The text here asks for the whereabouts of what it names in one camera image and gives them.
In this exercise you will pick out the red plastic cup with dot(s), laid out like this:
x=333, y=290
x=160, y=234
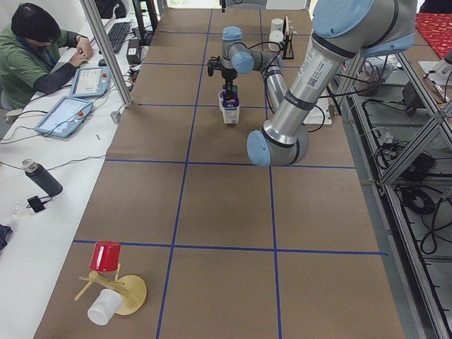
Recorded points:
x=105, y=256

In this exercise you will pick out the white ribbed mug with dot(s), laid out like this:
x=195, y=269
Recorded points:
x=221, y=100

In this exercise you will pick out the near blue teach pendant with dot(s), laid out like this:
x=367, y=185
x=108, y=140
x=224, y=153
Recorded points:
x=64, y=118

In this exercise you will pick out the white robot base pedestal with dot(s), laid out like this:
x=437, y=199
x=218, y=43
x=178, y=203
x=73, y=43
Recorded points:
x=320, y=113

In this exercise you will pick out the blue white milk carton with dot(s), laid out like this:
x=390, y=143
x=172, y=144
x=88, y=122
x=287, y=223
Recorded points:
x=231, y=113

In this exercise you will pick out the far blue teach pendant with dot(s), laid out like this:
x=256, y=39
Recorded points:
x=90, y=82

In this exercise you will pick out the grey aluminium post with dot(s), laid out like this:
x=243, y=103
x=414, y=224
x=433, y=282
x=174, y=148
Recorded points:
x=95, y=23

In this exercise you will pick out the white plastic cup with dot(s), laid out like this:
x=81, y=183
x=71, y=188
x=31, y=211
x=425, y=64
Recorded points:
x=104, y=307

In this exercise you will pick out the black keyboard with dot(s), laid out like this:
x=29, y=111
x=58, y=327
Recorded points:
x=117, y=35

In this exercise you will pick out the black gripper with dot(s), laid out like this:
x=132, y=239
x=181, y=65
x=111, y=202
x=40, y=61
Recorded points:
x=227, y=74

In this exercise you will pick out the blue teach pendant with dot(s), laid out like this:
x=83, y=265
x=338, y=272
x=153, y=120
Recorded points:
x=90, y=82
x=64, y=118

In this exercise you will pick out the person in green shirt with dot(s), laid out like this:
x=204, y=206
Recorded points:
x=37, y=56

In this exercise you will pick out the small black adapter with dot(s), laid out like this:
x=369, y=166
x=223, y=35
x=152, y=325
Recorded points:
x=36, y=204

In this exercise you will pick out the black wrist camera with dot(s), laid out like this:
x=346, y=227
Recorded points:
x=214, y=64

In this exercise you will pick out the black wire cup rack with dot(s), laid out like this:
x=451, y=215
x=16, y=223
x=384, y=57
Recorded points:
x=287, y=48

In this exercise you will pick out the wooden cup tree stand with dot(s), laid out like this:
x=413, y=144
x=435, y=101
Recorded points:
x=131, y=288

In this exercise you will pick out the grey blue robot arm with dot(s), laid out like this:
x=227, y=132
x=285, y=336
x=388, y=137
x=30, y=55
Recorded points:
x=340, y=30

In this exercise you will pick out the white cup on rack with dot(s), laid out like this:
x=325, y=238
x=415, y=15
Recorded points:
x=275, y=40

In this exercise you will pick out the dark grey water bottle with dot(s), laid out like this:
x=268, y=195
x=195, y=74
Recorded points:
x=39, y=175

